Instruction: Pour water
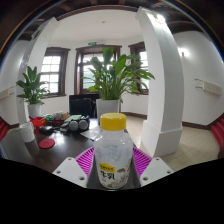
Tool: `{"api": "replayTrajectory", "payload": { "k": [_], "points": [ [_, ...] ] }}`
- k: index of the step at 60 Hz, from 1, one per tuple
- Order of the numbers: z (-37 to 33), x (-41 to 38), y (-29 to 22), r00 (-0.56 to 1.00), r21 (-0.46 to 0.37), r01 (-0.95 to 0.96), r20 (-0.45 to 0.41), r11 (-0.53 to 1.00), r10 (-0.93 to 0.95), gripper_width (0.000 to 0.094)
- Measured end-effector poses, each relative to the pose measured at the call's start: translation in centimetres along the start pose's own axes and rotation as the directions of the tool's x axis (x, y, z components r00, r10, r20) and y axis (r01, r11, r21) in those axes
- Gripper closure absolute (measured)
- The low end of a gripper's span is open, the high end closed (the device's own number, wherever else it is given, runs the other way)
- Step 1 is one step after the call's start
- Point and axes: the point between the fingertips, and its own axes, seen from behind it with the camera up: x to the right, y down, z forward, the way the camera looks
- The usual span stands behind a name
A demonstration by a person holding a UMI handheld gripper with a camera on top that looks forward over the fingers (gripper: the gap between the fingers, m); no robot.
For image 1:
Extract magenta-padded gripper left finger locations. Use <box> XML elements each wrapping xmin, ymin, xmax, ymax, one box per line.
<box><xmin>52</xmin><ymin>146</ymin><xmax>101</xmax><ymax>189</ymax></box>

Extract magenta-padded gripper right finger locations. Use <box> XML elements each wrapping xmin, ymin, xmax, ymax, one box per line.
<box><xmin>128</xmin><ymin>147</ymin><xmax>174</xmax><ymax>189</ymax></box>

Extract yellow-capped clear drink bottle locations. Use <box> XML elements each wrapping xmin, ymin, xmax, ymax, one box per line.
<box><xmin>93</xmin><ymin>112</ymin><xmax>134</xmax><ymax>190</ymax></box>

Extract flat round red coaster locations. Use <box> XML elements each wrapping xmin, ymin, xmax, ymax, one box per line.
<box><xmin>38</xmin><ymin>137</ymin><xmax>56</xmax><ymax>150</ymax></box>

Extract printed paper sheet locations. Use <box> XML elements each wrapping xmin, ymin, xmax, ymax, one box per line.
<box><xmin>79</xmin><ymin>128</ymin><xmax>102</xmax><ymax>142</ymax></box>

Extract black remote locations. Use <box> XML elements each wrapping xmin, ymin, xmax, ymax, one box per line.
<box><xmin>38</xmin><ymin>125</ymin><xmax>61</xmax><ymax>136</ymax></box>

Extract green booklet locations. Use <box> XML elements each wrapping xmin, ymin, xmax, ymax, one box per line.
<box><xmin>63</xmin><ymin>114</ymin><xmax>83</xmax><ymax>124</ymax></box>

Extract white speckled cup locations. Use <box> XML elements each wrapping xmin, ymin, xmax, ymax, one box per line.
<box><xmin>18</xmin><ymin>121</ymin><xmax>36</xmax><ymax>144</ymax></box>

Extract red box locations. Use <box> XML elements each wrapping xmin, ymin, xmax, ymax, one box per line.
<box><xmin>29</xmin><ymin>116</ymin><xmax>48</xmax><ymax>128</ymax></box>

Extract black chair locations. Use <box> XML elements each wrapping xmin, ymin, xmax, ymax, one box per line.
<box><xmin>68</xmin><ymin>93</ymin><xmax>100</xmax><ymax>118</ymax></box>

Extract small green plant, white pot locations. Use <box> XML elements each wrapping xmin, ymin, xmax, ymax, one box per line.
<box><xmin>15</xmin><ymin>65</ymin><xmax>51</xmax><ymax>119</ymax></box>

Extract large green plant, white pot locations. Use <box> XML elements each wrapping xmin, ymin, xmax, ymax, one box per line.
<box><xmin>83</xmin><ymin>46</ymin><xmax>156</xmax><ymax>126</ymax></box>

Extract dark wooden framed window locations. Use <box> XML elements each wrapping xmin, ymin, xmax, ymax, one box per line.
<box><xmin>128</xmin><ymin>41</ymin><xmax>150</xmax><ymax>96</ymax></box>
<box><xmin>39</xmin><ymin>47</ymin><xmax>71</xmax><ymax>98</ymax></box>

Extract dark wooden glazed door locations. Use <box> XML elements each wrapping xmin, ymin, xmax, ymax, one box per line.
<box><xmin>73</xmin><ymin>44</ymin><xmax>123</xmax><ymax>96</ymax></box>

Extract white wall radiator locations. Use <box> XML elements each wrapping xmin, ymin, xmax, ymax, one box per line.
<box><xmin>0</xmin><ymin>86</ymin><xmax>16</xmax><ymax>100</ymax></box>
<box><xmin>194</xmin><ymin>78</ymin><xmax>223</xmax><ymax>97</ymax></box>

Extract white wall lamp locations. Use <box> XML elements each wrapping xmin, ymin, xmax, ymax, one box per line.
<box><xmin>178</xmin><ymin>47</ymin><xmax>188</xmax><ymax>58</ymax></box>

